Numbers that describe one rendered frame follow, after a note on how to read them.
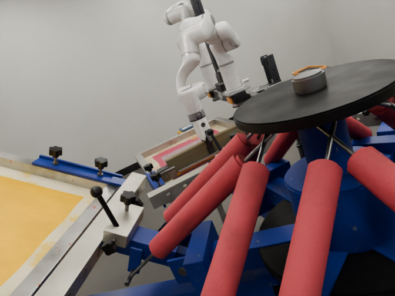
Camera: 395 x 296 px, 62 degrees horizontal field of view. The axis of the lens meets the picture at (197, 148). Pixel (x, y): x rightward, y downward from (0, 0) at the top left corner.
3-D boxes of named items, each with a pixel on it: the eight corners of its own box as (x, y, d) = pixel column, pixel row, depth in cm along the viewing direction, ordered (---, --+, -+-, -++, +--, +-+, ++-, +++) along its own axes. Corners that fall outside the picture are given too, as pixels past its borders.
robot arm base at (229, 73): (244, 83, 200) (236, 59, 195) (253, 84, 188) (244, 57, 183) (221, 93, 198) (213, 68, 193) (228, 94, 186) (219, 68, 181)
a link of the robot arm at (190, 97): (188, 84, 151) (206, 78, 147) (197, 105, 155) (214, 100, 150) (174, 93, 139) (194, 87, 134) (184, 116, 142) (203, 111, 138)
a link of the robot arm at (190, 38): (190, 26, 166) (216, 14, 159) (196, 66, 163) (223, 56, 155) (171, 13, 152) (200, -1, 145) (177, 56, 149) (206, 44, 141)
